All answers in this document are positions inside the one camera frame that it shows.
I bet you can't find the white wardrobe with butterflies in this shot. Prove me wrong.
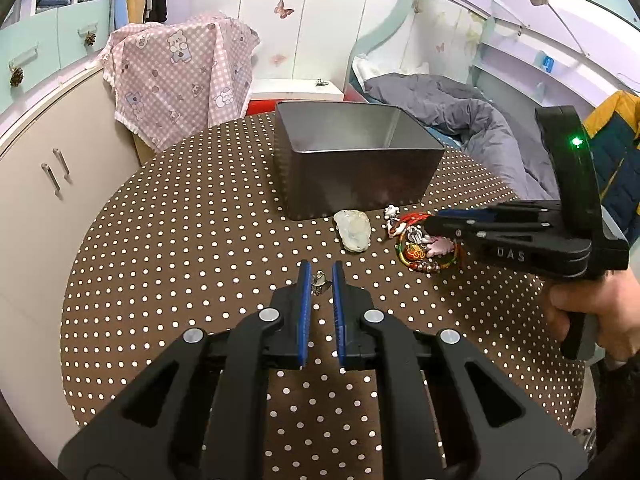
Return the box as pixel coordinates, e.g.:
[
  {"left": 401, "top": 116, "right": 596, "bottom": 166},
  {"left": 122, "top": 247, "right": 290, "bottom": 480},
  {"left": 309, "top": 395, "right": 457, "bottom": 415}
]
[{"left": 167, "top": 0, "right": 397, "bottom": 88}]

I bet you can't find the person's right hand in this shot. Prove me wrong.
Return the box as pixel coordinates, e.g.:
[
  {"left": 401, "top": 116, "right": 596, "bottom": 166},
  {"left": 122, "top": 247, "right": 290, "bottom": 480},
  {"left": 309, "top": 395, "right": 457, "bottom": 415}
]
[{"left": 540, "top": 269, "right": 639, "bottom": 362}]

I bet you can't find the red storage bench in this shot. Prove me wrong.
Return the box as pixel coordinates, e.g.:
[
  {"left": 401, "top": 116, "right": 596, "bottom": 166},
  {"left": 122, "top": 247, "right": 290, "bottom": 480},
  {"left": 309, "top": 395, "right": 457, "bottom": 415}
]
[{"left": 246, "top": 87, "right": 367, "bottom": 115}]

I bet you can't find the brown polka dot tablecloth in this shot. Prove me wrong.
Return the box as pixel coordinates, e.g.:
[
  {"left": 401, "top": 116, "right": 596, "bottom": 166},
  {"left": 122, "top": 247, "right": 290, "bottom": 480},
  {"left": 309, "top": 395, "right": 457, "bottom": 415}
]
[{"left": 58, "top": 114, "right": 588, "bottom": 479}]

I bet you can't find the beige low cabinet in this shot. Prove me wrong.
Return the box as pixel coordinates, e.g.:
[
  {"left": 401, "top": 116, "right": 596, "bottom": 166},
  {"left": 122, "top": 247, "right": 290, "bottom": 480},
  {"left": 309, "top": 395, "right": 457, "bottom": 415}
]
[{"left": 1, "top": 67, "right": 139, "bottom": 460}]

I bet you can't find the grey duvet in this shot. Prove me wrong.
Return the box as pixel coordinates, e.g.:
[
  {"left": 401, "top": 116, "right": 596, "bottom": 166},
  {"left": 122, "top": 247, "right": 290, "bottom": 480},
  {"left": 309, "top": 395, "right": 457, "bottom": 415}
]
[{"left": 363, "top": 73, "right": 560, "bottom": 200}]

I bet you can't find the white foam board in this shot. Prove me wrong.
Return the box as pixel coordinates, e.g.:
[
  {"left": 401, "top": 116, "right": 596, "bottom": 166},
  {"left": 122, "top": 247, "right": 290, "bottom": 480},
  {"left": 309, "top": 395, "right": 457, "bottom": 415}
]
[{"left": 250, "top": 79, "right": 344, "bottom": 102}]

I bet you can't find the teal bunk bed frame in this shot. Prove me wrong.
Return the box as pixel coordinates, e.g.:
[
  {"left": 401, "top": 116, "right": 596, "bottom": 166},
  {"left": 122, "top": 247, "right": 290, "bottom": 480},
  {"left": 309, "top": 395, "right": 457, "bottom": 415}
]
[{"left": 349, "top": 0, "right": 639, "bottom": 124}]

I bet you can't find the white jade pendant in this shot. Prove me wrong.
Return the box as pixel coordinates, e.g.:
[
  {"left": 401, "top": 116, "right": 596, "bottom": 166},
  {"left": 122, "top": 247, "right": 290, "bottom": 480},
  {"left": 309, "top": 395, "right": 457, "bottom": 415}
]
[{"left": 333, "top": 209, "right": 372, "bottom": 254}]

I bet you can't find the teal drawer unit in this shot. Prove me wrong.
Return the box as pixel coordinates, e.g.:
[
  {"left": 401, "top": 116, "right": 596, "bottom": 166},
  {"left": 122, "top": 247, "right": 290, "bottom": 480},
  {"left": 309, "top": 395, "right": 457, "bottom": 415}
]
[{"left": 1, "top": 0, "right": 111, "bottom": 110}]

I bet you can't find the small silver charm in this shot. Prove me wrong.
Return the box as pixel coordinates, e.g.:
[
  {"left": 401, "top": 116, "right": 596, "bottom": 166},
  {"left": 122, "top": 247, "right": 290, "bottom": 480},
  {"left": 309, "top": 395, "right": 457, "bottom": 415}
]
[{"left": 311, "top": 270, "right": 332, "bottom": 296}]

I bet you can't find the yellow navy jacket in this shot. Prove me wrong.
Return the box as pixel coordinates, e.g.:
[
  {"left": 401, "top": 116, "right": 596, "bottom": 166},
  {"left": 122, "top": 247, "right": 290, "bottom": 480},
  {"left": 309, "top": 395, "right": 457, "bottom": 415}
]
[{"left": 582, "top": 91, "right": 640, "bottom": 245}]

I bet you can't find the grey metal tin box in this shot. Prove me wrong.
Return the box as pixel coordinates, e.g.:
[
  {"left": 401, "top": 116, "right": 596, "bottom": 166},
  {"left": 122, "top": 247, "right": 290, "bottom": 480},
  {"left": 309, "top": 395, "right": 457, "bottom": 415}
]
[{"left": 273, "top": 101, "right": 445, "bottom": 220}]

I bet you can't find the pink checked cloth cover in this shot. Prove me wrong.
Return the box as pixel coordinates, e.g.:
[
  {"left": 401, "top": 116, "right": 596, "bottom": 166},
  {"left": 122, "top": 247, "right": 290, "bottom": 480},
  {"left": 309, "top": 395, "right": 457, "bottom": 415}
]
[{"left": 100, "top": 13, "right": 260, "bottom": 153}]

